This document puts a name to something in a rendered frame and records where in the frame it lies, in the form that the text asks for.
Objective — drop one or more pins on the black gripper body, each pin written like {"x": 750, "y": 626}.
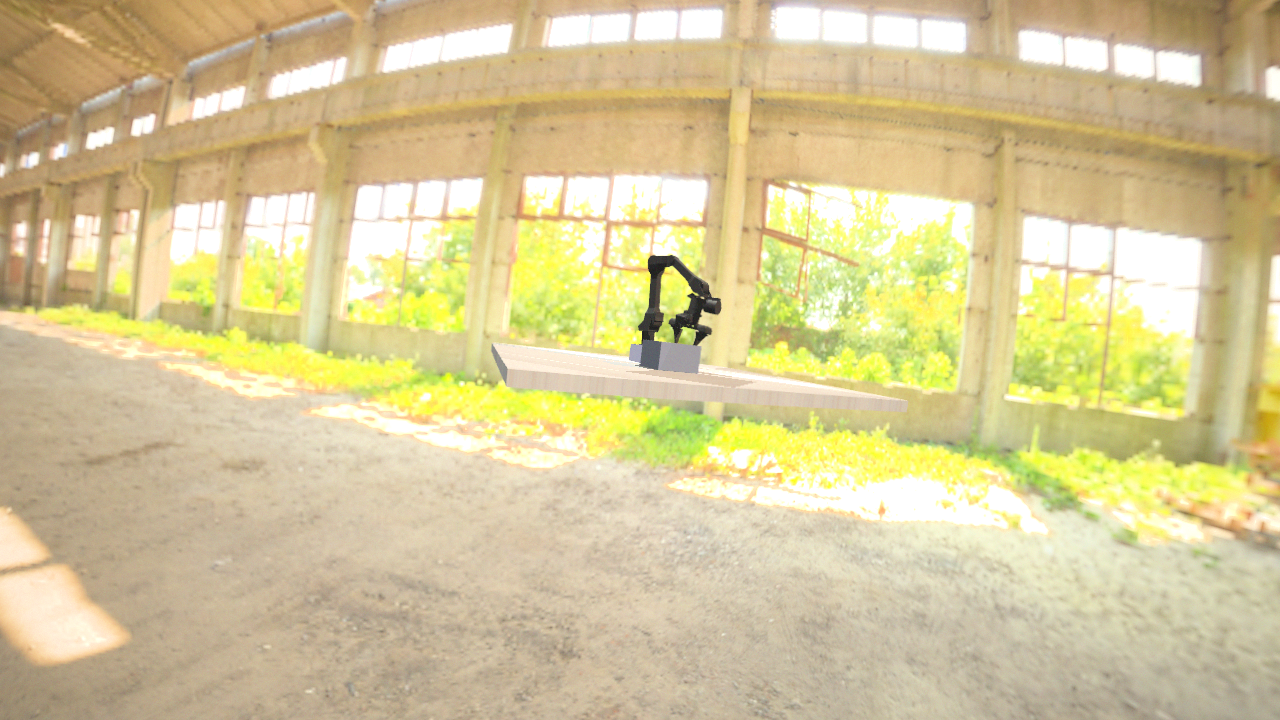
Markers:
{"x": 697, "y": 314}

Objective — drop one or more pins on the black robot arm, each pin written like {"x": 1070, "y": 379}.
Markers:
{"x": 653, "y": 318}

